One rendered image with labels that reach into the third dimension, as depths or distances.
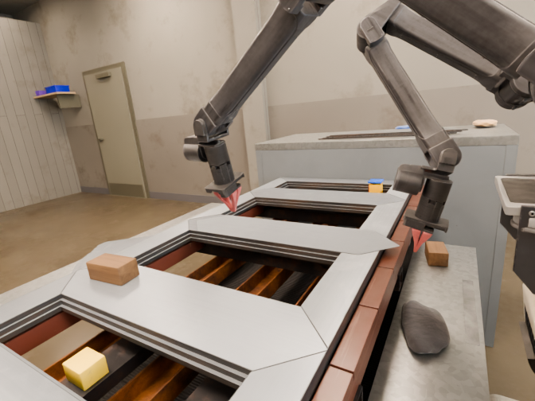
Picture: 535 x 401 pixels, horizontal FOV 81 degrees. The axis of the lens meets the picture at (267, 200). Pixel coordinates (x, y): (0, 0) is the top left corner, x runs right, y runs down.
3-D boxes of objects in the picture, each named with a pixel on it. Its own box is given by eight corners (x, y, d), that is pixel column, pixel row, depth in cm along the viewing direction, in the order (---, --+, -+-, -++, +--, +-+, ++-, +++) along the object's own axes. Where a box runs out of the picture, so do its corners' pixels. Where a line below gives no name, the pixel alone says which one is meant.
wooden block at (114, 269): (89, 279, 83) (84, 262, 82) (109, 268, 88) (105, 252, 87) (121, 286, 78) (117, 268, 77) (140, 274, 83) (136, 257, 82)
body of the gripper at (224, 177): (205, 194, 84) (197, 169, 80) (227, 177, 91) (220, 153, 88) (225, 196, 80) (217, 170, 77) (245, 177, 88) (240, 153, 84)
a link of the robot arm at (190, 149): (201, 119, 73) (226, 113, 79) (169, 119, 80) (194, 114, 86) (210, 169, 78) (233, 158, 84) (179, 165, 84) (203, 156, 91)
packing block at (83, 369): (66, 380, 60) (60, 363, 59) (91, 362, 64) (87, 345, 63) (84, 391, 57) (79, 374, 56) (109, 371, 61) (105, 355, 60)
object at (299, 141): (255, 150, 197) (255, 143, 196) (296, 138, 246) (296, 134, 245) (518, 144, 131) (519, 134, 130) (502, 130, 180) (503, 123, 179)
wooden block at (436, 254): (447, 266, 106) (449, 253, 104) (427, 266, 108) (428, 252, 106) (443, 254, 115) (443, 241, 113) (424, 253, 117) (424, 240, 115)
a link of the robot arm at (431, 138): (375, 10, 78) (372, 35, 89) (353, 24, 80) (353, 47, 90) (470, 158, 71) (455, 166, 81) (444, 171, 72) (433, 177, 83)
